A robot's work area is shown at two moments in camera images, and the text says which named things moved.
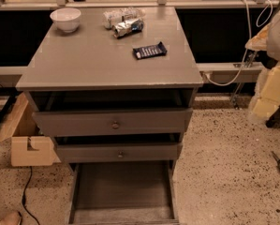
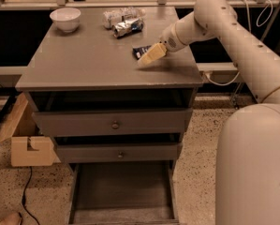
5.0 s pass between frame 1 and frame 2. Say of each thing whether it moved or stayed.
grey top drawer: stayed
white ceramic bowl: stayed
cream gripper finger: moved
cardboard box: stayed
